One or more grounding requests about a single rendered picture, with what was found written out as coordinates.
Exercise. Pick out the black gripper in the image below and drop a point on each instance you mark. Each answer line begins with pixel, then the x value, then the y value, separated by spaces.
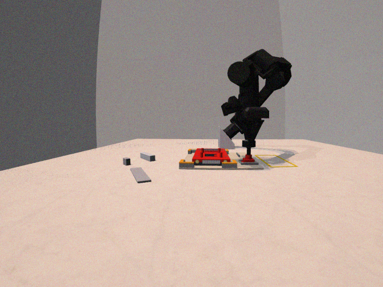
pixel 250 117

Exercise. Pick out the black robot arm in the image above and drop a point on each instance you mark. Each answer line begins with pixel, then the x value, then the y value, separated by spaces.
pixel 276 71

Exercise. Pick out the black tyre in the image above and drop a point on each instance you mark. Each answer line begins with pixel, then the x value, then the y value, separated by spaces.
pixel 245 143

